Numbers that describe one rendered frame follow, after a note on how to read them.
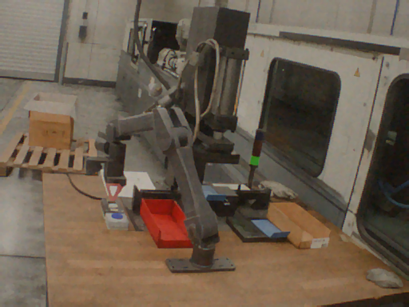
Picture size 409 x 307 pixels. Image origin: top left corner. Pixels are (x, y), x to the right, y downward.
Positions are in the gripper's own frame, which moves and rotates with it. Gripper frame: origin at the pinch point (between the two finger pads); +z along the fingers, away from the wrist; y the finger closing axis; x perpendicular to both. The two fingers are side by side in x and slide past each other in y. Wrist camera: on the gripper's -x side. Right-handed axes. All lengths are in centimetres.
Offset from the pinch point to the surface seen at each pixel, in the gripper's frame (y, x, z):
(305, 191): -26, 97, 5
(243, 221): 11.1, 45.2, 3.3
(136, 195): -1.2, 8.5, -1.1
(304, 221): 15, 70, 2
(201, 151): 1.4, 29.1, -19.0
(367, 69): -1, 99, -58
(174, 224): 9.9, 20.0, 4.6
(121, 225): 14.2, 0.8, 3.1
